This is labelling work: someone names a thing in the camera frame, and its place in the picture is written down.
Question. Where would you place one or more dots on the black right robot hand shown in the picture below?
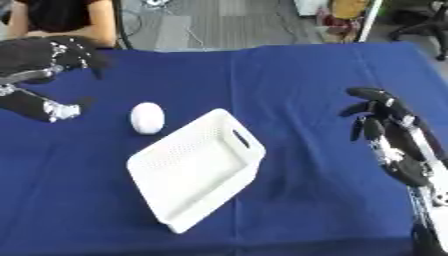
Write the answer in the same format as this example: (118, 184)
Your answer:
(392, 133)

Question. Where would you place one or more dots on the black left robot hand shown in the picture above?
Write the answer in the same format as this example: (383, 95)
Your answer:
(29, 56)

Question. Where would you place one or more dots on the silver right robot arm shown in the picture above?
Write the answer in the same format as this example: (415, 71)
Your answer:
(430, 216)

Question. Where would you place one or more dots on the person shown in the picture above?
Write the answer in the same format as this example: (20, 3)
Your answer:
(64, 18)

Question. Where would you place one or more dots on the black office chair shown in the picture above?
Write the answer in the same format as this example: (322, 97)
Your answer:
(424, 25)

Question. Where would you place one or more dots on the white pole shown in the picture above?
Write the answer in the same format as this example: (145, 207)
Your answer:
(370, 20)

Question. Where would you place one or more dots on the yellow and red bag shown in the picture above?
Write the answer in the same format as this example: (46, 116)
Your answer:
(344, 16)

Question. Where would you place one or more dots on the white egg-shaped object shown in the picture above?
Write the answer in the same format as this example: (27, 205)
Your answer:
(147, 118)

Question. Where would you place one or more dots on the white plastic basket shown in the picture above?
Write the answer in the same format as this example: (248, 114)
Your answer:
(195, 168)

